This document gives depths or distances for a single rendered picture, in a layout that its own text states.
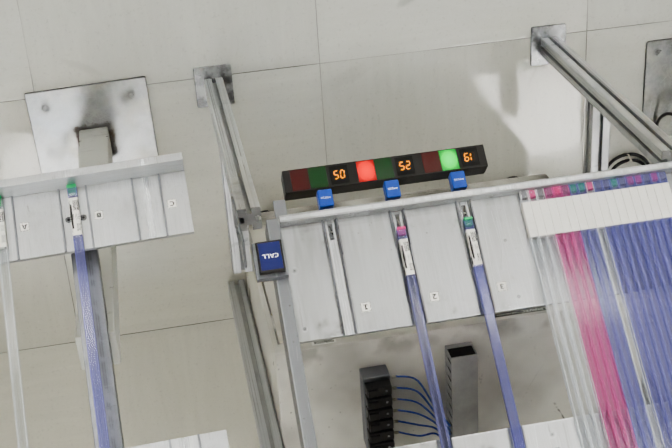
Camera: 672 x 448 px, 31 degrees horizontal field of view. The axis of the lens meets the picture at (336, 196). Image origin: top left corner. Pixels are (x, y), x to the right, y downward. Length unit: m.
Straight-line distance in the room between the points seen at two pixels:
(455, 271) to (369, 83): 0.81
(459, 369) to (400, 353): 0.11
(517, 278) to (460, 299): 0.10
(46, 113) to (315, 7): 0.60
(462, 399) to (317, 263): 0.48
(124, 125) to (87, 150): 0.14
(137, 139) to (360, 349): 0.73
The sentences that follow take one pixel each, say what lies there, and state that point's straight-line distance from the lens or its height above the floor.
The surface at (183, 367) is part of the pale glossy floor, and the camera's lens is 2.88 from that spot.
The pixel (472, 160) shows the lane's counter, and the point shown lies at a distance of 1.99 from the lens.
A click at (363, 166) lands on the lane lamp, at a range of 1.96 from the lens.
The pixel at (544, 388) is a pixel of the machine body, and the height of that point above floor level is 0.62.
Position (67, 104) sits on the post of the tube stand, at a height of 0.01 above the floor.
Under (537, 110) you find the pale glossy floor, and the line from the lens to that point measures 2.75.
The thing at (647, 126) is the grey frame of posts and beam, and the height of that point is 0.52.
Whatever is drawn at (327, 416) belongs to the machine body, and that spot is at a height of 0.62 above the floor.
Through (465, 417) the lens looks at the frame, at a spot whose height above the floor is 0.66.
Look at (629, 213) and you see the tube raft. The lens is 2.00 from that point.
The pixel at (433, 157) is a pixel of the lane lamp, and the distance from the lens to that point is 1.99.
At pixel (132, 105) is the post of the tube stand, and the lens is 2.56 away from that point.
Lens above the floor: 2.40
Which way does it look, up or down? 62 degrees down
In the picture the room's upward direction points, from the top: 157 degrees clockwise
